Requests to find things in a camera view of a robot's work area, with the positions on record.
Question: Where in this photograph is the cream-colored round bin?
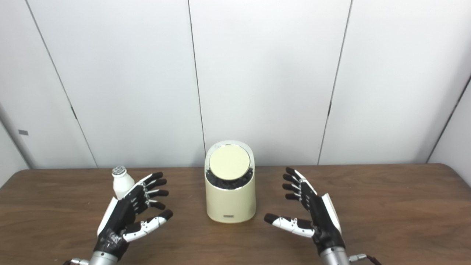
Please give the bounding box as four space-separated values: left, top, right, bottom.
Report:
205 140 256 223

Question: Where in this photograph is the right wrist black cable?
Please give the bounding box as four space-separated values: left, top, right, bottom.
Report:
349 253 381 265

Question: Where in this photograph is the cream round bin lid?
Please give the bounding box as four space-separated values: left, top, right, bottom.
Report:
209 145 251 181

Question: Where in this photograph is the small white plastic bottle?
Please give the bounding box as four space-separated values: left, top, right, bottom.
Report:
112 166 135 200

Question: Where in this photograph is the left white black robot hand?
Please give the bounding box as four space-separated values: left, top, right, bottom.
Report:
94 172 173 260

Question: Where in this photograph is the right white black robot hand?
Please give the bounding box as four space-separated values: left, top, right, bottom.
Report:
264 167 346 255

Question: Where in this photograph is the black bin liner bag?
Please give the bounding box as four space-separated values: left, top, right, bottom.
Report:
206 167 254 190

